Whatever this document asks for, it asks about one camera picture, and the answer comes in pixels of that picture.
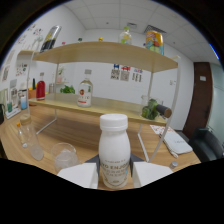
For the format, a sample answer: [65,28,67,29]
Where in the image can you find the white milk bottle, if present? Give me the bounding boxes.
[98,113,132,190]

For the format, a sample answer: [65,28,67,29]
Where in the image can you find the tall clear bottle wooden lid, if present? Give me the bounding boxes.
[18,113,45,162]

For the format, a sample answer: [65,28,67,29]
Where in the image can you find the orange-cap small clear bottle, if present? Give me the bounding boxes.
[16,121,29,149]

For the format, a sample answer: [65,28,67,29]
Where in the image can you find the glass cup with ice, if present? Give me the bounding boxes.
[51,142,80,174]

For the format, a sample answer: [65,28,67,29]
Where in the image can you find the white pouch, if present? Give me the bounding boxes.
[162,129,194,156]

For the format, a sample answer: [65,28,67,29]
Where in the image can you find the orange printed book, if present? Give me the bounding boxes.
[149,124,173,135]

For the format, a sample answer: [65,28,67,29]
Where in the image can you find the black chair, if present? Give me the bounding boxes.
[188,127,224,163]

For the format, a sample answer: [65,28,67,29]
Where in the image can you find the glass jar of limes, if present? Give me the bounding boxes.
[141,94,160,121]

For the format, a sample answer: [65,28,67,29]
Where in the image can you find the dark wooden muddler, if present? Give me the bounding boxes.
[154,103,173,119]

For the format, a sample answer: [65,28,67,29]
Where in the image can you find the clear bottle red label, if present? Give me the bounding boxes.
[77,69,94,108]

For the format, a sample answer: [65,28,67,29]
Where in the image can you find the green potted plant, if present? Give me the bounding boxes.
[59,84,76,95]

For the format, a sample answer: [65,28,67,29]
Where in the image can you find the brown door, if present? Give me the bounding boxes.
[182,62,213,139]

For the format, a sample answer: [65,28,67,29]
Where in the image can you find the red liquid glass bottle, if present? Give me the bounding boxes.
[35,72,46,101]

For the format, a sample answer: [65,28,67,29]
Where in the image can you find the black kettle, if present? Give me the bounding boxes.
[0,103,5,125]

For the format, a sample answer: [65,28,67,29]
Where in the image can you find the two-tier wooden shelf rack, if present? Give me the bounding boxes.
[28,41,182,163]

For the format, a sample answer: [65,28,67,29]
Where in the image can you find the green-cap clear bottle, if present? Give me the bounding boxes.
[118,26,133,45]

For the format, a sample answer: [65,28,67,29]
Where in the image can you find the black silver snack bag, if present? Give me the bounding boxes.
[39,25,62,54]

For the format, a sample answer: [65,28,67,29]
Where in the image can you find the red header wall poster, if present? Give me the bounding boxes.
[120,65,131,82]

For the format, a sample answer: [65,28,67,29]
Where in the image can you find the blue header wall poster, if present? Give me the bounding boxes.
[110,63,121,80]

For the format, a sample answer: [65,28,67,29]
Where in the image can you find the wooden wall shelf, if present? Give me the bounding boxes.
[16,49,34,56]

